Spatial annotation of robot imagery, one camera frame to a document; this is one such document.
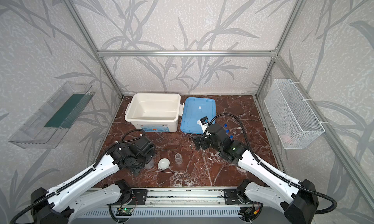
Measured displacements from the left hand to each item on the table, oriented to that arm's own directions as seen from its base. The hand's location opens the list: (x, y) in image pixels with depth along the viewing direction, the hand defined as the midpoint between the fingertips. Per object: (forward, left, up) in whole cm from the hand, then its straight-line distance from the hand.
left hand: (154, 156), depth 77 cm
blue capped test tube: (+27, -44, -11) cm, 52 cm away
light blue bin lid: (+39, -19, -9) cm, 44 cm away
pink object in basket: (+6, -68, +11) cm, 69 cm away
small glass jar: (0, -13, -5) cm, 13 cm away
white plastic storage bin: (+38, +10, -12) cm, 42 cm away
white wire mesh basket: (+6, -64, +24) cm, 69 cm away
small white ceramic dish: (-1, -3, -10) cm, 11 cm away
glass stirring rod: (-5, -8, -11) cm, 14 cm away
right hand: (+11, -24, +9) cm, 29 cm away
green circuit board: (-24, +13, -12) cm, 30 cm away
